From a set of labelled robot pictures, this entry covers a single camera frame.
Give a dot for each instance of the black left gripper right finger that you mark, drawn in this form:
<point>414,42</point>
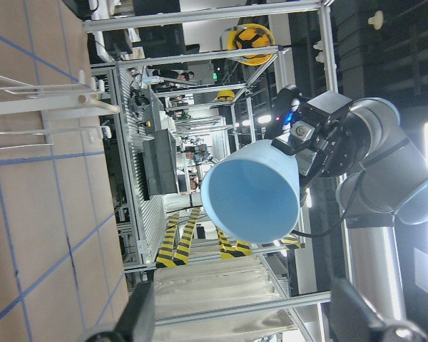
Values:
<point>354,318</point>

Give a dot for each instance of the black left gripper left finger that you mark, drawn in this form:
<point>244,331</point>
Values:
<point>136,323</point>

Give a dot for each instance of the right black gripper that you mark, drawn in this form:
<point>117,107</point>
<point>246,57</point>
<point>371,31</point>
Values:
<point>322,133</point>

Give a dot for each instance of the light blue plastic cup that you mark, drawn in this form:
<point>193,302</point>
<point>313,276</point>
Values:
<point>254,194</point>

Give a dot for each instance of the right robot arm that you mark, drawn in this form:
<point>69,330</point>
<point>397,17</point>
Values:
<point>384,194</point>

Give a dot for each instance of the yellow hard hat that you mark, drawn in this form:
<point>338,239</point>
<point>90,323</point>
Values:
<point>249,36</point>

